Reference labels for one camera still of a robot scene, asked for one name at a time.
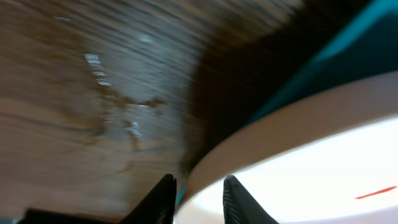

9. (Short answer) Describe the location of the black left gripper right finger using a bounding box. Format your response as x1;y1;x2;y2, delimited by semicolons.
223;175;279;224

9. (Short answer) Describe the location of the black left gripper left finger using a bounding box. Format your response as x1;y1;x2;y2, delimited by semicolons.
119;174;177;224

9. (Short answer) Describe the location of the pinkish white plate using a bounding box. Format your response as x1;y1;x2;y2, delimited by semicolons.
174;72;397;223

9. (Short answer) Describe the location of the teal plastic tray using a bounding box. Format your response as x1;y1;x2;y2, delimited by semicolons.
177;0;398;206

